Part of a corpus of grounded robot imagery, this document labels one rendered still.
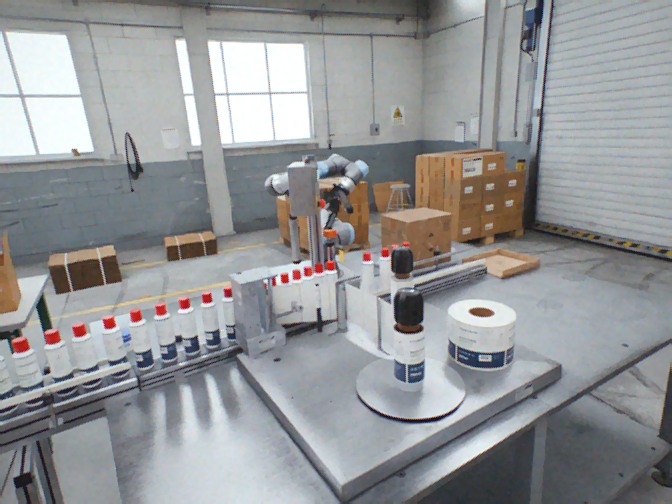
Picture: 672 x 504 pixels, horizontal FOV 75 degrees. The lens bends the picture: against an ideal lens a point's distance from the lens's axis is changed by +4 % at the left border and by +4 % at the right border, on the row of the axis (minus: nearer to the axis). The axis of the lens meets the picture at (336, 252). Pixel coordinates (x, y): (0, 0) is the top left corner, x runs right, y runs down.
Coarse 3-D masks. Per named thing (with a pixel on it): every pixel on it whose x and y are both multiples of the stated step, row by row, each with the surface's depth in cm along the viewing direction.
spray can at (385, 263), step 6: (384, 252) 185; (384, 258) 186; (384, 264) 186; (390, 264) 187; (384, 270) 187; (390, 270) 188; (384, 276) 188; (390, 276) 188; (384, 282) 188; (390, 282) 189; (384, 288) 189
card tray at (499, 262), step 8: (496, 248) 249; (472, 256) 239; (480, 256) 243; (488, 256) 246; (496, 256) 247; (504, 256) 246; (512, 256) 243; (520, 256) 238; (528, 256) 234; (488, 264) 234; (496, 264) 234; (504, 264) 233; (512, 264) 232; (520, 264) 221; (528, 264) 224; (536, 264) 228; (488, 272) 223; (496, 272) 222; (504, 272) 215; (512, 272) 219
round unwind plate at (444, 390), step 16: (368, 368) 132; (384, 368) 132; (432, 368) 131; (448, 368) 130; (368, 384) 124; (384, 384) 124; (432, 384) 123; (448, 384) 122; (464, 384) 122; (368, 400) 117; (384, 400) 117; (400, 400) 117; (416, 400) 116; (432, 400) 116; (448, 400) 116; (400, 416) 110; (416, 416) 110; (432, 416) 110
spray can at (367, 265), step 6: (366, 252) 183; (366, 258) 182; (366, 264) 181; (372, 264) 182; (366, 270) 182; (372, 270) 183; (366, 276) 183; (372, 276) 184; (366, 282) 184; (372, 282) 184; (366, 288) 185; (372, 288) 185
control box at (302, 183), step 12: (288, 168) 159; (300, 168) 159; (312, 168) 159; (288, 180) 160; (300, 180) 160; (312, 180) 160; (300, 192) 161; (312, 192) 161; (300, 204) 163; (312, 204) 162
